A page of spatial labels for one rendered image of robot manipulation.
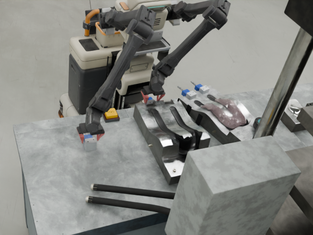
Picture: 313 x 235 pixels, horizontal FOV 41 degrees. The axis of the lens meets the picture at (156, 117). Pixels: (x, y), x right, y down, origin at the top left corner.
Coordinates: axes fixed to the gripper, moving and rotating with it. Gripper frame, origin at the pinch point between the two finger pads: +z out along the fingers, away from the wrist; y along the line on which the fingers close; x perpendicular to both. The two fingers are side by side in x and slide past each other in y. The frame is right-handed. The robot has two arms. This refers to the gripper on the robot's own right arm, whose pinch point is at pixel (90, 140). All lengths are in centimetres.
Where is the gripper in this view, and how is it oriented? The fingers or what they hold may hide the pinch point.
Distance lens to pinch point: 206.8
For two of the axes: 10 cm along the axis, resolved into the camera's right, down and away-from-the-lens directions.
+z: -1.6, 7.5, 6.4
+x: -3.8, -6.5, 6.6
